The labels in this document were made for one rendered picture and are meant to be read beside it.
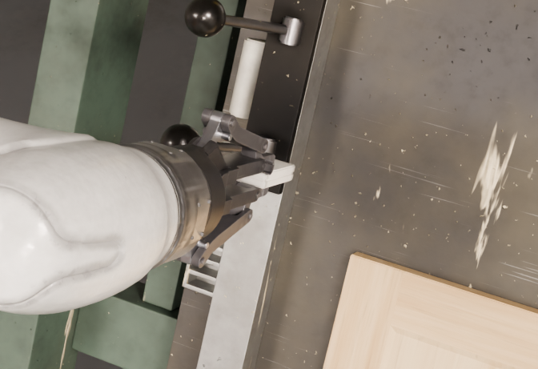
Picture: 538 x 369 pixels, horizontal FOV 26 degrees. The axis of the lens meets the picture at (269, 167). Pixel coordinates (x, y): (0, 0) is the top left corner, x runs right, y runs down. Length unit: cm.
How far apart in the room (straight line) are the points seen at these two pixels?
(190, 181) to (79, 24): 47
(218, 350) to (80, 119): 28
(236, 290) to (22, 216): 56
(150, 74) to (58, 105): 252
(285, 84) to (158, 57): 272
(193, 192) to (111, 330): 58
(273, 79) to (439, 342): 30
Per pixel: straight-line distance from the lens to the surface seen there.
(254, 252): 118
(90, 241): 68
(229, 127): 91
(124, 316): 135
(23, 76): 382
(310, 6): 113
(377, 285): 117
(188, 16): 107
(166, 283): 134
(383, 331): 118
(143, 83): 373
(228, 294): 120
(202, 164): 86
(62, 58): 126
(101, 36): 125
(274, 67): 115
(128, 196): 72
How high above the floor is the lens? 211
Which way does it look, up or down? 39 degrees down
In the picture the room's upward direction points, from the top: straight up
